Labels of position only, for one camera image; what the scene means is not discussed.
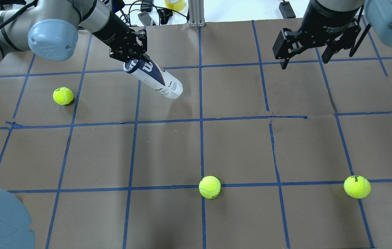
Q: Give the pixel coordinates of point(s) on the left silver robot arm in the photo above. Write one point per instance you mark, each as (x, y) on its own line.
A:
(49, 28)

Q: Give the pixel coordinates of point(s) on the yellow tape roll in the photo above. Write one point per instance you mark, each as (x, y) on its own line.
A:
(176, 5)

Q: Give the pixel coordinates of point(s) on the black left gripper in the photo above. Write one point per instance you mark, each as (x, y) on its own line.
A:
(113, 31)

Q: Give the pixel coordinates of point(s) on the tennis ball Wilson 3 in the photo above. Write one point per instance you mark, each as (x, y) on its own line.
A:
(357, 186)

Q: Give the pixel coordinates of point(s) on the aluminium frame post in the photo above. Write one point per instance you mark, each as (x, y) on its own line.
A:
(196, 13)

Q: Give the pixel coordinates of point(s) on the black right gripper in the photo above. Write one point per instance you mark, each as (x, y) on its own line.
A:
(327, 19)

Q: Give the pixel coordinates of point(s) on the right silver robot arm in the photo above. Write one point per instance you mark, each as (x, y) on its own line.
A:
(376, 14)

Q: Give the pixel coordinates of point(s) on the tennis ball Roland Garros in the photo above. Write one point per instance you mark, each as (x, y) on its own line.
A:
(63, 96)

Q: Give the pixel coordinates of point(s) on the black power adapter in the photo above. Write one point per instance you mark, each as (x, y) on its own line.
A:
(286, 10)

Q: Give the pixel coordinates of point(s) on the middle tennis ball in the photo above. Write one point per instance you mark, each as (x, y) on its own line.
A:
(209, 187)

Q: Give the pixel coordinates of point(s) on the white blue tennis ball can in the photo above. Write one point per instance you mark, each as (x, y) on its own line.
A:
(154, 76)

